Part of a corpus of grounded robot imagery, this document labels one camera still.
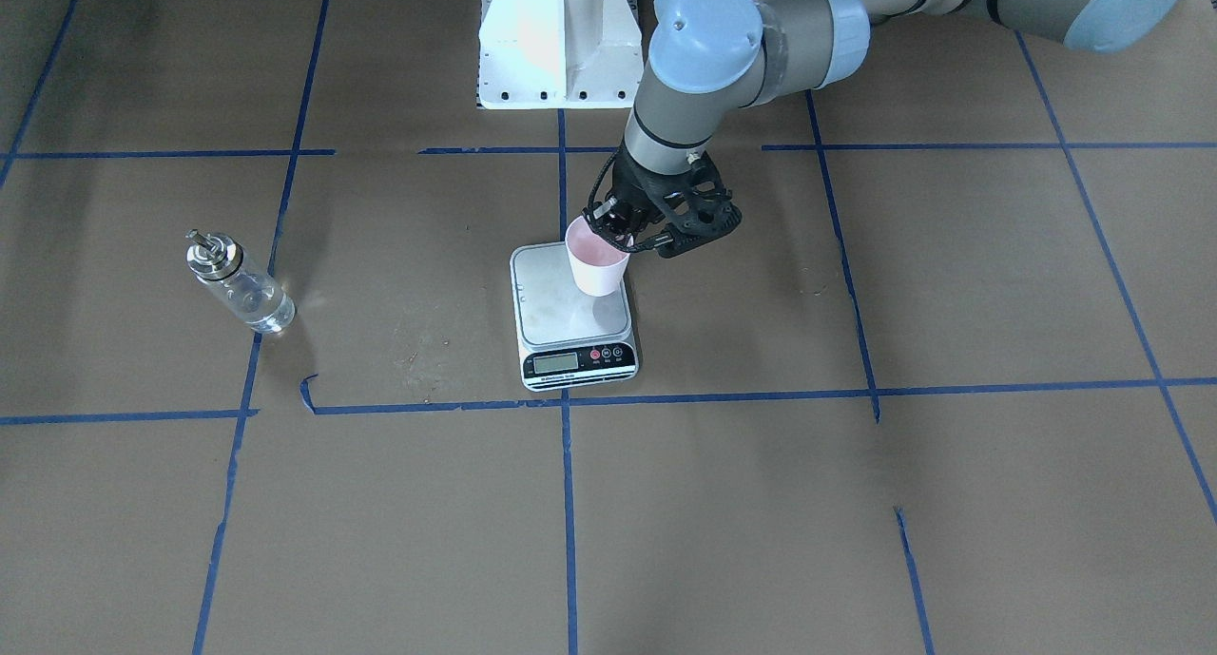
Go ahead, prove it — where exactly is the grey digital kitchen scale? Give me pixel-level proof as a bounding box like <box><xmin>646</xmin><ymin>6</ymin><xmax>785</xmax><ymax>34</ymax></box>
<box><xmin>510</xmin><ymin>242</ymin><xmax>640</xmax><ymax>392</ymax></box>

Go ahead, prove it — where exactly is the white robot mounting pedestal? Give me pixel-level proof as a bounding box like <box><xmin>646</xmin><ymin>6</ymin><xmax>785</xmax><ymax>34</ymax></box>
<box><xmin>475</xmin><ymin>0</ymin><xmax>644</xmax><ymax>110</ymax></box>

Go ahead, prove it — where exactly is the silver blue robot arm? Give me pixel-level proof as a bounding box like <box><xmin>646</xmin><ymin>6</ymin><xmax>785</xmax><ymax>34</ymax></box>
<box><xmin>581</xmin><ymin>0</ymin><xmax>1179</xmax><ymax>258</ymax></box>

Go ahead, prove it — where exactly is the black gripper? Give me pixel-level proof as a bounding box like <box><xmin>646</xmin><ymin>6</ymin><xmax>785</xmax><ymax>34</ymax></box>
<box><xmin>583</xmin><ymin>149</ymin><xmax>744</xmax><ymax>261</ymax></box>

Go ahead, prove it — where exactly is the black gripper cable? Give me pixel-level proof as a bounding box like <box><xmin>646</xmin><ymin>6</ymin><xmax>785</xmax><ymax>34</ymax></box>
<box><xmin>584</xmin><ymin>151</ymin><xmax>666</xmax><ymax>257</ymax></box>

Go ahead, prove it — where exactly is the glass sauce dispenser bottle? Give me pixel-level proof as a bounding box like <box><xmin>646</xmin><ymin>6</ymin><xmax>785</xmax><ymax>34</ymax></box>
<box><xmin>185</xmin><ymin>229</ymin><xmax>296</xmax><ymax>335</ymax></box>

